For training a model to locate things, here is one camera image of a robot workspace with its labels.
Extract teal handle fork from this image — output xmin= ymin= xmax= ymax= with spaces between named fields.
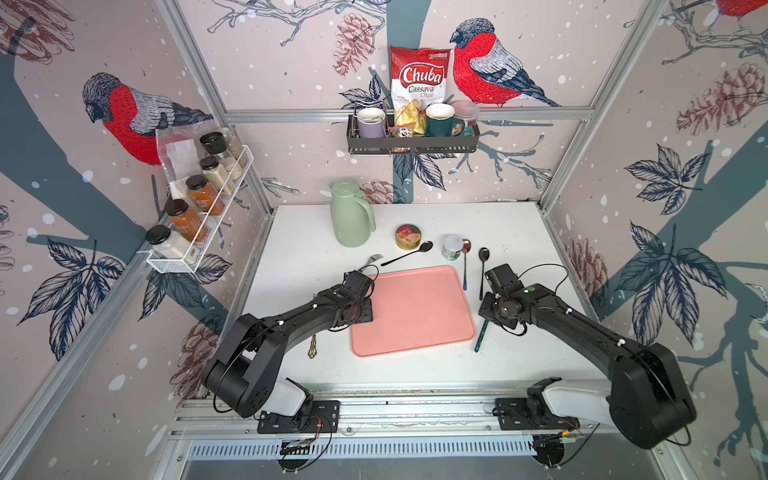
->
xmin=473 ymin=320 xmax=489 ymax=353

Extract grey marble handle fork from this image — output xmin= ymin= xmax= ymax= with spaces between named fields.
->
xmin=359 ymin=254 xmax=383 ymax=271

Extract black spoon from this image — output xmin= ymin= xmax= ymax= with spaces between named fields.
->
xmin=478 ymin=247 xmax=490 ymax=301
xmin=381 ymin=241 xmax=434 ymax=267

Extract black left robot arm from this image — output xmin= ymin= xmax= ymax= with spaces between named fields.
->
xmin=201 ymin=270 xmax=375 ymax=418

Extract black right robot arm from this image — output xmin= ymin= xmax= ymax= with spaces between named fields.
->
xmin=479 ymin=264 xmax=697 ymax=449

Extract black spoon by can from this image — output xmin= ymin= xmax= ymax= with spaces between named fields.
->
xmin=381 ymin=241 xmax=434 ymax=267

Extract pink plastic tray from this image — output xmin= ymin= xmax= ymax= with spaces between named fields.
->
xmin=351 ymin=266 xmax=476 ymax=357

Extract small white green can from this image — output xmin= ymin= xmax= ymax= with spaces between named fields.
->
xmin=441 ymin=234 xmax=464 ymax=261

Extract green thermos jug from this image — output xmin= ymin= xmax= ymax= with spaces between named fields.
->
xmin=331 ymin=179 xmax=377 ymax=248

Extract round red yellow tin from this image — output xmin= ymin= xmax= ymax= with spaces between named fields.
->
xmin=395 ymin=224 xmax=422 ymax=251

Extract clear acrylic spice rack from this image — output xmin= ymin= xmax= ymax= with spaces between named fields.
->
xmin=147 ymin=146 xmax=254 ymax=276

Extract orange spice jar front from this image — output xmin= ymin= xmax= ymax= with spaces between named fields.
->
xmin=165 ymin=198 xmax=208 ymax=243

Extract orange spice jar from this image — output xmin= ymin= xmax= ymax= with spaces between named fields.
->
xmin=165 ymin=198 xmax=208 ymax=243
xmin=185 ymin=174 xmax=225 ymax=216

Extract small snack packet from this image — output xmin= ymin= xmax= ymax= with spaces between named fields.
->
xmin=388 ymin=123 xmax=415 ymax=138

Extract purple mug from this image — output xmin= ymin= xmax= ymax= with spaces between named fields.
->
xmin=355 ymin=107 xmax=387 ymax=139

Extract orange spice jar middle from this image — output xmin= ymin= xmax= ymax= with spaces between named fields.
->
xmin=185 ymin=174 xmax=225 ymax=216

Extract beige spice jar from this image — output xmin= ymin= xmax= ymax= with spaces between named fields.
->
xmin=199 ymin=156 xmax=235 ymax=196

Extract pink lidded plastic container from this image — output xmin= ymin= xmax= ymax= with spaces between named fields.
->
xmin=452 ymin=100 xmax=480 ymax=136

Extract dark green mug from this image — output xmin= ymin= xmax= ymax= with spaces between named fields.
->
xmin=425 ymin=103 xmax=466 ymax=137

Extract white powder spice jar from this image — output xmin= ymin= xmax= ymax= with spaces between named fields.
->
xmin=145 ymin=225 xmax=192 ymax=259

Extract black lid spice jar rear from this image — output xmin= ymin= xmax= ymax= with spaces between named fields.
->
xmin=200 ymin=131 xmax=243 ymax=180

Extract clear plastic bag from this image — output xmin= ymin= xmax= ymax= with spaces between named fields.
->
xmin=155 ymin=122 xmax=204 ymax=198

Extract Chuba cassava chips bag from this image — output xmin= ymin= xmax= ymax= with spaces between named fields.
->
xmin=390 ymin=47 xmax=451 ymax=110

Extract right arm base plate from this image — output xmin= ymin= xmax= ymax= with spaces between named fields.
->
xmin=492 ymin=398 xmax=580 ymax=432

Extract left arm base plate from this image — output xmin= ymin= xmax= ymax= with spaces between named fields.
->
xmin=257 ymin=400 xmax=341 ymax=434

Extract black wire wall shelf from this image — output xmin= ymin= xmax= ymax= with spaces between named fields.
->
xmin=346 ymin=115 xmax=480 ymax=155

